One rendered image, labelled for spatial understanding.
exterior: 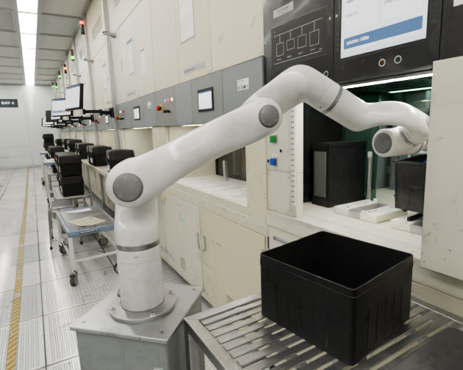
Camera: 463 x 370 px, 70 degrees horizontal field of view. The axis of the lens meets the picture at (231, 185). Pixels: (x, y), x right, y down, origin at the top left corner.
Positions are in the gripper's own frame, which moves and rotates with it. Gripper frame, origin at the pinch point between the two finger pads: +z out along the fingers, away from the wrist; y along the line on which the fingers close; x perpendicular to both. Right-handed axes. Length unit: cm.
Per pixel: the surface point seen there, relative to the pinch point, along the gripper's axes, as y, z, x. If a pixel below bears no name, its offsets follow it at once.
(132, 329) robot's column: -16, -105, -44
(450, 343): 36, -60, -34
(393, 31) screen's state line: 1.1, -30.4, 31.2
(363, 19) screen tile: -9.2, -30.5, 37.2
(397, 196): -9.3, -8.7, -20.9
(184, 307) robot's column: -18, -90, -44
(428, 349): 35, -65, -34
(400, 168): -8.6, -9.4, -10.5
